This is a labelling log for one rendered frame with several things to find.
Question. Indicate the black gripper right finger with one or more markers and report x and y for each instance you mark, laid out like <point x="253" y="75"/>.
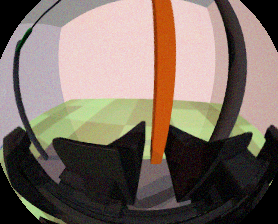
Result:
<point x="191" y="160"/>

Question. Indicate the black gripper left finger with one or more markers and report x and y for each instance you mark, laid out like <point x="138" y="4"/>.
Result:
<point x="120" y="161"/>

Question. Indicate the orange handle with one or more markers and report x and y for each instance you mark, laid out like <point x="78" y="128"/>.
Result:
<point x="164" y="72"/>

